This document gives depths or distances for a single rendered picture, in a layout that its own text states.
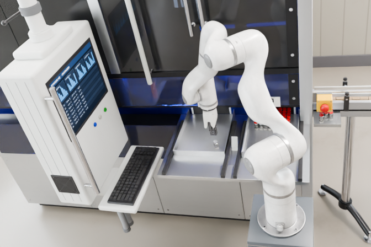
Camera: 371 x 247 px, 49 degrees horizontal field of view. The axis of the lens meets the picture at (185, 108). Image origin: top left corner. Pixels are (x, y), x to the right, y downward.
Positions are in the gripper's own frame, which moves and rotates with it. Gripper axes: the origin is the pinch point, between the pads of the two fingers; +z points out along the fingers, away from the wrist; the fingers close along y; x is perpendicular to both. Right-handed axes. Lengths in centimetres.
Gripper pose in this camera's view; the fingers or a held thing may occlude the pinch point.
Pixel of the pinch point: (213, 131)
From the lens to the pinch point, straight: 199.6
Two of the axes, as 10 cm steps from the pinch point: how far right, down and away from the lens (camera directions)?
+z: 1.8, 8.0, 5.7
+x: 9.6, 0.0, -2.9
